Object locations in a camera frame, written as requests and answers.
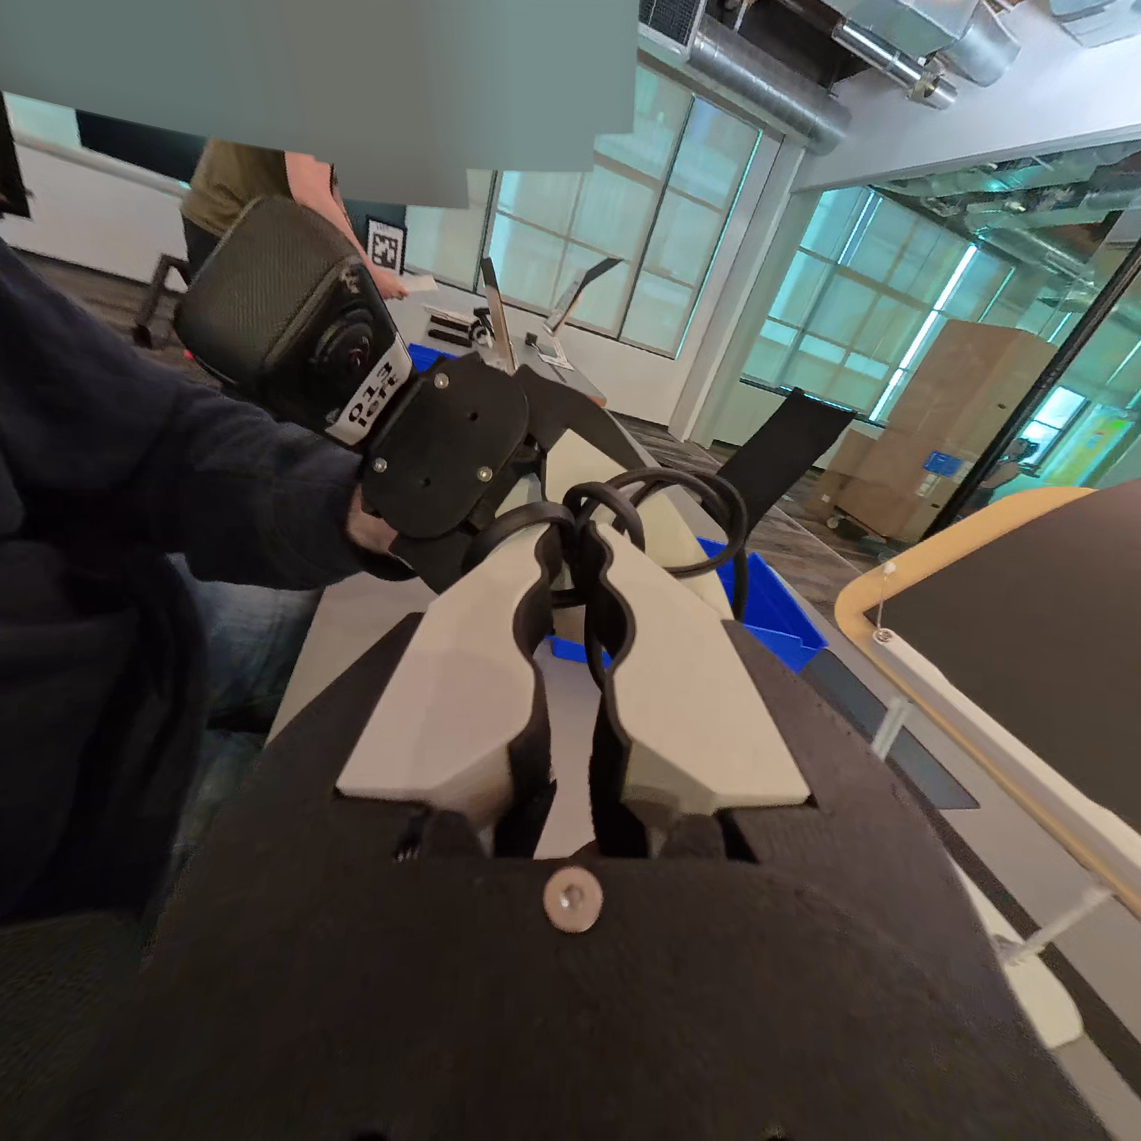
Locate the large blue bin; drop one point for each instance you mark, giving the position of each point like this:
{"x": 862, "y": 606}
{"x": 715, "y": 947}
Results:
{"x": 776, "y": 616}

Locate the large silver ceiling duct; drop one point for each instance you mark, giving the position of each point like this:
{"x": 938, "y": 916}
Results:
{"x": 928, "y": 36}

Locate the ceiling vent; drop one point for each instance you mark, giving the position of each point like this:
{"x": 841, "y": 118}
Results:
{"x": 673, "y": 22}

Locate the silver ceiling pipe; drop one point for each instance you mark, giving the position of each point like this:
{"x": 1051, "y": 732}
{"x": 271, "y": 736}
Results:
{"x": 768, "y": 80}

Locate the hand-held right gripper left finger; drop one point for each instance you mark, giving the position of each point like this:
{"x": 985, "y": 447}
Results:
{"x": 446, "y": 713}

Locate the person's left forearm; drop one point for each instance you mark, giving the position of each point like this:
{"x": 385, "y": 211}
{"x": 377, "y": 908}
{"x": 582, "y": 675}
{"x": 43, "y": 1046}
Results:
{"x": 161, "y": 446}

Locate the black chair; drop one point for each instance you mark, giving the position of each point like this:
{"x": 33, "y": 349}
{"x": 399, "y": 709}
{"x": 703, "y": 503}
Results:
{"x": 786, "y": 455}

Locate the cardboard panel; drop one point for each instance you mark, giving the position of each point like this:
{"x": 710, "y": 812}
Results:
{"x": 946, "y": 428}

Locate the person's left hand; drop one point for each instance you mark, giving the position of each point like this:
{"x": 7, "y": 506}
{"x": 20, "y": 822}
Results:
{"x": 371, "y": 526}

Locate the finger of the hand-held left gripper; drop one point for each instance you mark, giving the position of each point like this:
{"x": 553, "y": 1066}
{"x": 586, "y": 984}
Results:
{"x": 686, "y": 544}
{"x": 581, "y": 467}

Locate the small blue bin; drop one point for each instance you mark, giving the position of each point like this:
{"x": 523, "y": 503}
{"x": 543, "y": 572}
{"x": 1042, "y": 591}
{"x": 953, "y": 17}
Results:
{"x": 426, "y": 359}

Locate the small tag sign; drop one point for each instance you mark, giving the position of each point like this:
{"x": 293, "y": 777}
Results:
{"x": 386, "y": 246}

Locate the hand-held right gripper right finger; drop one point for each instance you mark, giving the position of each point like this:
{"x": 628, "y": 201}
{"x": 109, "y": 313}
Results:
{"x": 714, "y": 713}

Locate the black tv screen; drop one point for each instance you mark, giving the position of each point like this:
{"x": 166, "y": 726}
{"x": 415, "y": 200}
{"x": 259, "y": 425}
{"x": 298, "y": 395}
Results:
{"x": 135, "y": 152}

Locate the black board with wooden rim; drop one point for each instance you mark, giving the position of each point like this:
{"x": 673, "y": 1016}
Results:
{"x": 1053, "y": 660}

